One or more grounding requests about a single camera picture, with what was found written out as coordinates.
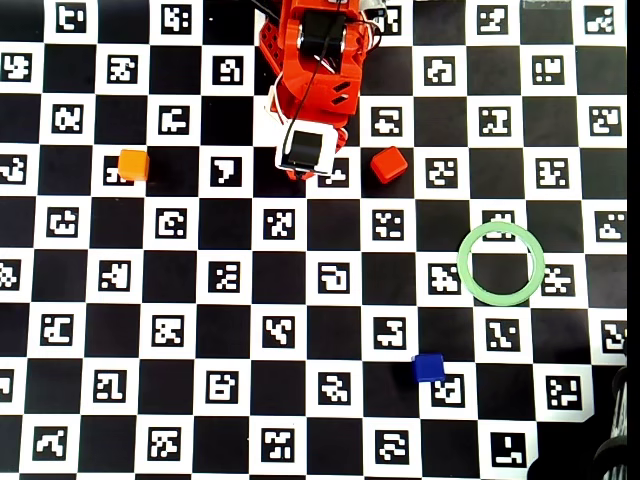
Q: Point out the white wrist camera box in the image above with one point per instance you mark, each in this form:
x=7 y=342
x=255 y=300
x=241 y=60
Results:
x=305 y=147

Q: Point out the orange cube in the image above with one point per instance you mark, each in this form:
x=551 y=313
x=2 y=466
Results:
x=134 y=164

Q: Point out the blue cube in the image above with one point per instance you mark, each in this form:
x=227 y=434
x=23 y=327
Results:
x=428 y=367

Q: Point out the red cube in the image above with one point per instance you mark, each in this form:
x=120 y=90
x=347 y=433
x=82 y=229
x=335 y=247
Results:
x=389 y=165

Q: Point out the clear tape strip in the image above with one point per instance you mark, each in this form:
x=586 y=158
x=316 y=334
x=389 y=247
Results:
x=545 y=5

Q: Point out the black camera stand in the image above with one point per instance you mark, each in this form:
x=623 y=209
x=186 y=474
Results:
x=607 y=450

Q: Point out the black white marker checkerboard mat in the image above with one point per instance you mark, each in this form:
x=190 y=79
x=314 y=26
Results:
x=200 y=300

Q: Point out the red gripper black motor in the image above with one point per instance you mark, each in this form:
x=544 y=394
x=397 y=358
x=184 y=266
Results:
x=306 y=149

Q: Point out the red robot arm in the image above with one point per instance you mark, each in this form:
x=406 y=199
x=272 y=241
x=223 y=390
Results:
x=290 y=30

